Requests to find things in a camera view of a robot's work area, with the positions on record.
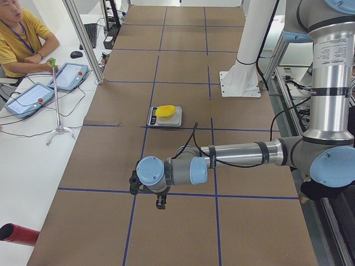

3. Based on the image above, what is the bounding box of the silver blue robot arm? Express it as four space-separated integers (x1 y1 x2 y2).
129 1 354 209

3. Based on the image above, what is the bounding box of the silver digital kitchen scale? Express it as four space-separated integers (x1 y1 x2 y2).
147 106 182 127

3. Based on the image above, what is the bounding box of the yellow mango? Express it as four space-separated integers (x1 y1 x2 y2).
155 105 176 117

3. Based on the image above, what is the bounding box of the black computer box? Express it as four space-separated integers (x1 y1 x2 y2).
103 36 115 50

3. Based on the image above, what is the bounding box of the black cloth cover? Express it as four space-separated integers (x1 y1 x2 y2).
301 179 336 201

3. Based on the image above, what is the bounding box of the red cylinder tube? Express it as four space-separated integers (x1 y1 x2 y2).
1 223 39 247

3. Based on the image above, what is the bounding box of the blue teach pendant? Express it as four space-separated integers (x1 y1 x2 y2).
55 62 88 91
4 83 54 118

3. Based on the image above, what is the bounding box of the black computer mouse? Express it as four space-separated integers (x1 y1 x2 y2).
70 51 83 59

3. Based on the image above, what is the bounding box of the near blue teach pendant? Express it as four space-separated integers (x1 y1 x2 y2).
4 83 54 118

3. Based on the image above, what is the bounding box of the person in yellow shirt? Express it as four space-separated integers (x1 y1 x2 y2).
1 1 59 79

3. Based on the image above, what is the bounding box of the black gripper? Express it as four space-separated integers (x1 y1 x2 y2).
153 187 170 209

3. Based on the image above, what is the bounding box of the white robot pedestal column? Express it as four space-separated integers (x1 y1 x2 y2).
220 0 279 98

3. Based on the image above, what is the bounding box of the far blue teach pendant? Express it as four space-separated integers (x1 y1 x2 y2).
55 62 88 91

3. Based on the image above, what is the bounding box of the aluminium frame post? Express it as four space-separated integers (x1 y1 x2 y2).
62 0 104 84

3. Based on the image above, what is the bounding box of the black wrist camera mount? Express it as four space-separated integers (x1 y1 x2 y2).
129 170 141 196

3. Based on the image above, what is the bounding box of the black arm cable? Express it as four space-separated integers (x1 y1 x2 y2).
174 120 267 168

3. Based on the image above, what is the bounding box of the black keyboard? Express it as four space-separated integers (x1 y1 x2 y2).
84 23 98 49

